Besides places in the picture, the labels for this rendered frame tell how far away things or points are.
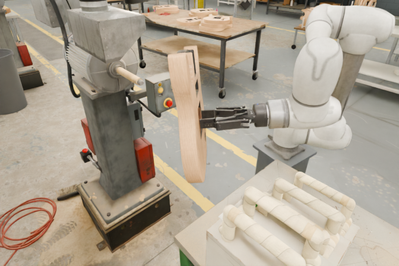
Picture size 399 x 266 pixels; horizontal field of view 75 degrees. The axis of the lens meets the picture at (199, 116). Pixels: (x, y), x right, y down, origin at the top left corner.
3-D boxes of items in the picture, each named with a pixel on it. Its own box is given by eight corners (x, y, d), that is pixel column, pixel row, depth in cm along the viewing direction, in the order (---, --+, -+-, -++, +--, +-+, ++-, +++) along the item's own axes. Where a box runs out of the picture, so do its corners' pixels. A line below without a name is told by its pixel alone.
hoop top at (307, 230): (241, 197, 66) (242, 188, 65) (249, 190, 68) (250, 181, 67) (318, 251, 54) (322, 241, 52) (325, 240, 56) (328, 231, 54)
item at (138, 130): (122, 132, 182) (107, 56, 154) (135, 127, 188) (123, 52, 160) (132, 142, 173) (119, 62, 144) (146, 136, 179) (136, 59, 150)
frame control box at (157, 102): (129, 111, 167) (123, 73, 154) (157, 101, 179) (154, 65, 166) (150, 127, 152) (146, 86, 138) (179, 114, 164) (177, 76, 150)
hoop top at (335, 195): (292, 179, 94) (294, 172, 92) (297, 175, 96) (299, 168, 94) (351, 212, 81) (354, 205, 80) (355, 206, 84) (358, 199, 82)
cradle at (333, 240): (310, 260, 68) (312, 253, 66) (327, 232, 75) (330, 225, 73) (322, 269, 66) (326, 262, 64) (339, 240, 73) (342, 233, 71)
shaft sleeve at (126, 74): (115, 71, 121) (119, 65, 122) (120, 75, 124) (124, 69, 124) (135, 83, 110) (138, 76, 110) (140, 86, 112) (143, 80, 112)
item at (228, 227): (218, 236, 65) (220, 211, 61) (227, 228, 67) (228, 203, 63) (228, 244, 63) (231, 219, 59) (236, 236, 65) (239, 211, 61)
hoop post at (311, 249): (297, 261, 60) (305, 236, 55) (303, 252, 62) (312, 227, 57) (310, 271, 58) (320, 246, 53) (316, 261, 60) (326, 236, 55)
